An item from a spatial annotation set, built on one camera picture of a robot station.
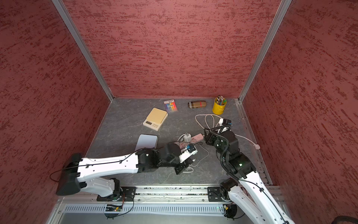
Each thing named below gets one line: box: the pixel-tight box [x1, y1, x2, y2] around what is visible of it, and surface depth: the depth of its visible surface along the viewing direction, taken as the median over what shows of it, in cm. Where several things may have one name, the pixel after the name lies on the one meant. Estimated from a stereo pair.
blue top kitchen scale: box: [135, 133, 159, 152], surface depth 94 cm
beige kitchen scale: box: [142, 107, 169, 132], surface depth 107 cm
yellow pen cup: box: [212, 95, 228, 115], surface depth 105 cm
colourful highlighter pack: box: [163, 98, 179, 113], surface depth 116 cm
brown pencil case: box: [187, 100, 208, 109], surface depth 116 cm
